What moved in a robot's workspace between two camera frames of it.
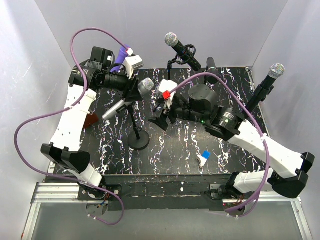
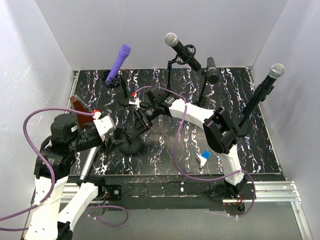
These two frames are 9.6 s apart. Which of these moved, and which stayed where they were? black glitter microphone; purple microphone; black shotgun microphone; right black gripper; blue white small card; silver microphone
Moved: right black gripper; silver microphone
Stayed: blue white small card; black glitter microphone; black shotgun microphone; purple microphone
